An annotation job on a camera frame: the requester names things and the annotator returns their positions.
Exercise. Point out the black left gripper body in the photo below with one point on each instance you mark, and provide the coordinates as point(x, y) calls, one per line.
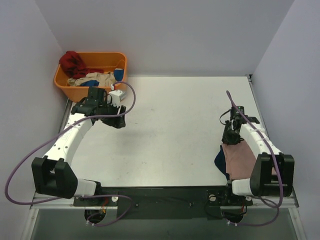
point(116, 117)

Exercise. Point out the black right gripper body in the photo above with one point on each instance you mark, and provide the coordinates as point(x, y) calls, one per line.
point(231, 133)

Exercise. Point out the pink printed t-shirt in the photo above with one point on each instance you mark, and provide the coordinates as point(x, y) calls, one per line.
point(239, 160)

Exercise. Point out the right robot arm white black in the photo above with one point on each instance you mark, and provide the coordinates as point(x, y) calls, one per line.
point(273, 171)

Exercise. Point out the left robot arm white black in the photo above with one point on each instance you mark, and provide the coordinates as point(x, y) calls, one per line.
point(52, 173)

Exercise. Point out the folded navy t-shirt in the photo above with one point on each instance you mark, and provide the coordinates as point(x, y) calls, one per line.
point(220, 162)

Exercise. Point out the beige garment in bin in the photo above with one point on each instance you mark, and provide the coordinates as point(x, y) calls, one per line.
point(94, 79)

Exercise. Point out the blue garment in bin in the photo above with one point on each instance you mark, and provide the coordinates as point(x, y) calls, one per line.
point(118, 74)

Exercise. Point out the orange plastic bin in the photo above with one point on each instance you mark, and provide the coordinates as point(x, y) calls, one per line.
point(107, 61)

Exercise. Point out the red garment in bin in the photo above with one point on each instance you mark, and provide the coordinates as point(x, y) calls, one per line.
point(74, 67)

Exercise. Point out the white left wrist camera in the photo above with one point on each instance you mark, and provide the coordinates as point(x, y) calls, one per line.
point(117, 96)

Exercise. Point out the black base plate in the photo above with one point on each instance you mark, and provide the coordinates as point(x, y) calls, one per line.
point(164, 203)

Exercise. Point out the aluminium frame rail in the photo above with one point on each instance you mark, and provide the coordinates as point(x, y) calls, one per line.
point(92, 203)

